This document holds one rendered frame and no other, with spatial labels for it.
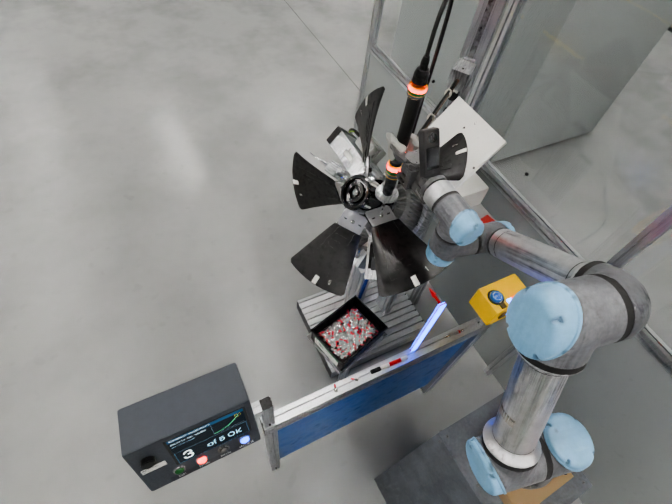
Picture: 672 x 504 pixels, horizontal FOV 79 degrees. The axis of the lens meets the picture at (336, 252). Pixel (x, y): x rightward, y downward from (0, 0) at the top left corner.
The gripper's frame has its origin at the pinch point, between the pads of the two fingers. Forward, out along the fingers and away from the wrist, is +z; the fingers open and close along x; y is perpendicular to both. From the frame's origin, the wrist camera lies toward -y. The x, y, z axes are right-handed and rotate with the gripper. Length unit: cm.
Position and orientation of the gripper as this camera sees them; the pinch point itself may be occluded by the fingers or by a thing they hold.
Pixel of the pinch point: (397, 132)
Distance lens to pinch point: 113.0
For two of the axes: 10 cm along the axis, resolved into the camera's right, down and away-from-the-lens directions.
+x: 9.1, -2.8, 3.2
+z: -4.1, -7.6, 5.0
